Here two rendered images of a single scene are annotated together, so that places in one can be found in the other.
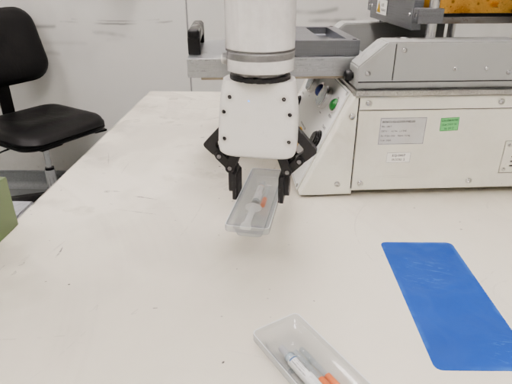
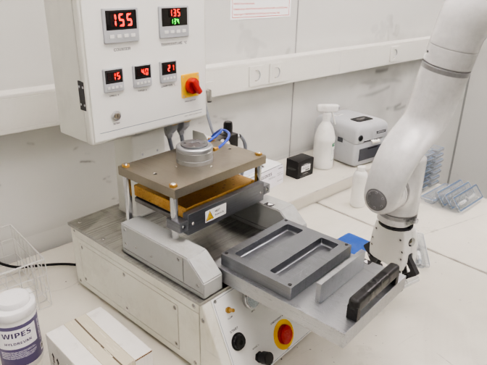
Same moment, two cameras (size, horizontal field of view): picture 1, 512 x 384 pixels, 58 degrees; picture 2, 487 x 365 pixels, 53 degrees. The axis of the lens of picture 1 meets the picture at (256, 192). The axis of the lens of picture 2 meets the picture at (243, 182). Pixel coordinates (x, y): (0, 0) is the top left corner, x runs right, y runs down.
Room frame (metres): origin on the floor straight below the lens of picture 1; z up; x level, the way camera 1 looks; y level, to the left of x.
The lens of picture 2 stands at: (1.50, 0.43, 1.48)
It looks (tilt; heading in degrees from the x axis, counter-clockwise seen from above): 23 degrees down; 225
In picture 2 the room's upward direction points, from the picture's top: 1 degrees clockwise
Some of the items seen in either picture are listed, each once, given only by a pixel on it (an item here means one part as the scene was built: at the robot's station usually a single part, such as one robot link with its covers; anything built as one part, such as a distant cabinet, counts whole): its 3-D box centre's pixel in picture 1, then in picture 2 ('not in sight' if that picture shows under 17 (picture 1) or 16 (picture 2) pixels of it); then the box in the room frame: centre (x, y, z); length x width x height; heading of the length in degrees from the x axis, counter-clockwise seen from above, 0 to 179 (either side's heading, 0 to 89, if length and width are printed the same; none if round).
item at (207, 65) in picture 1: (273, 46); (306, 269); (0.86, -0.03, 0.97); 0.30 x 0.22 x 0.08; 93
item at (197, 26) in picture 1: (196, 36); (374, 290); (0.85, 0.11, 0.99); 0.15 x 0.02 x 0.04; 3
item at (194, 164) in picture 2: not in sight; (191, 165); (0.86, -0.37, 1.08); 0.31 x 0.24 x 0.13; 3
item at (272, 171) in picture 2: not in sight; (251, 177); (0.37, -0.65, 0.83); 0.23 x 0.12 x 0.07; 6
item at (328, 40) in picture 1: (299, 40); (287, 254); (0.86, -0.08, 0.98); 0.20 x 0.17 x 0.03; 3
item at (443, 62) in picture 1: (428, 62); (260, 211); (0.73, -0.27, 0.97); 0.26 x 0.05 x 0.07; 93
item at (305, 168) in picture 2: not in sight; (299, 166); (0.14, -0.61, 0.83); 0.09 x 0.06 x 0.07; 178
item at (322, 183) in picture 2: not in sight; (299, 178); (0.13, -0.62, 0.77); 0.84 x 0.30 x 0.04; 178
